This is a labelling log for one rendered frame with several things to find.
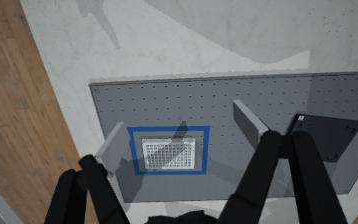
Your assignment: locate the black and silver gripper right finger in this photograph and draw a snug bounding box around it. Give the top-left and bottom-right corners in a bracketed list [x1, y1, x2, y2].
[215, 99, 348, 224]

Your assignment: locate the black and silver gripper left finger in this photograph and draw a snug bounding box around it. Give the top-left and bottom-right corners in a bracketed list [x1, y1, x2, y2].
[44, 121, 131, 224]

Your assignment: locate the blue tape outline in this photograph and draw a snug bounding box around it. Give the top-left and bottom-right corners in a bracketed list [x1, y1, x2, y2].
[127, 126, 210, 175]

